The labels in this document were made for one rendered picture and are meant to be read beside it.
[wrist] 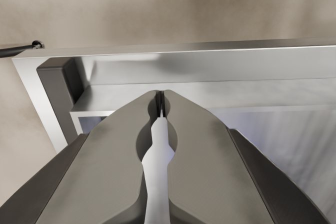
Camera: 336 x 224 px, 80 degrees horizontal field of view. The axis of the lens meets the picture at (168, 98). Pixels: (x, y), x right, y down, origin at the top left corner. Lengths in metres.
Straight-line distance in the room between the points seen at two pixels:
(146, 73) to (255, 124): 0.10
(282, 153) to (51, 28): 1.12
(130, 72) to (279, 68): 0.11
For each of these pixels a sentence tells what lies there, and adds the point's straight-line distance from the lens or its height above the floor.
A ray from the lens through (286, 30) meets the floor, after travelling 1.20.
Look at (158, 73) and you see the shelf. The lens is 0.15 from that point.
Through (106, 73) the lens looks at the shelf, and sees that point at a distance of 0.16.
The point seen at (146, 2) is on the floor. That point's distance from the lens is 1.03.
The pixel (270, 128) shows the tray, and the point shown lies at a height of 0.88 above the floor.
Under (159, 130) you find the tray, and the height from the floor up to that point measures 0.88.
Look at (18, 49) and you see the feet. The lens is 1.21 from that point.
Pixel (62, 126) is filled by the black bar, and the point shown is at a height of 0.90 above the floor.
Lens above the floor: 1.02
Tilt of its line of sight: 58 degrees down
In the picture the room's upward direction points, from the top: 180 degrees clockwise
